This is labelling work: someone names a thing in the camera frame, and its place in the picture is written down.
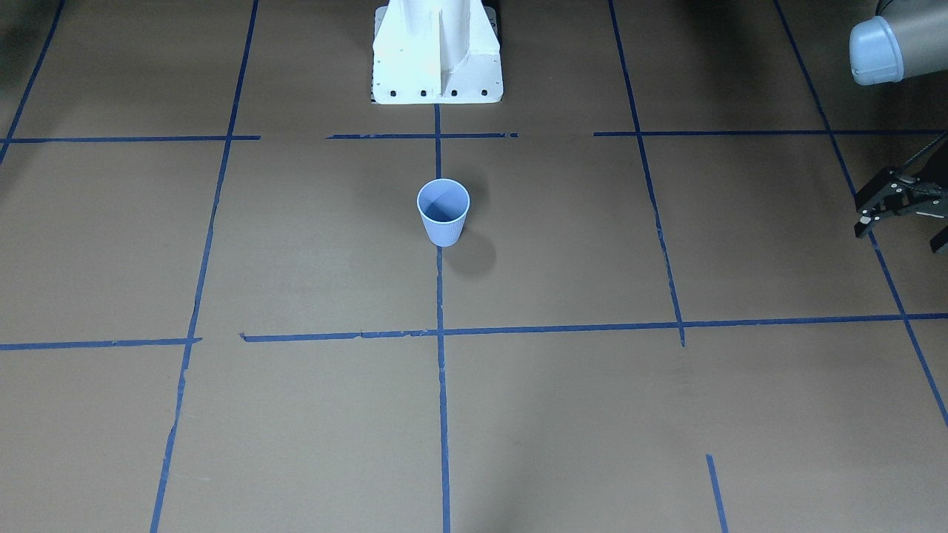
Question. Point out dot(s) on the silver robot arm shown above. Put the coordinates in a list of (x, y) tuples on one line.
[(903, 39)]

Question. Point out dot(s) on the white pedestal column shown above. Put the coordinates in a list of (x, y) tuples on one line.
[(437, 52)]

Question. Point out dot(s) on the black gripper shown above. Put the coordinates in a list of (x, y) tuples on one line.
[(889, 197)]

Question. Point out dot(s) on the blue cup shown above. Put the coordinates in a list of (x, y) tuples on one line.
[(443, 205)]

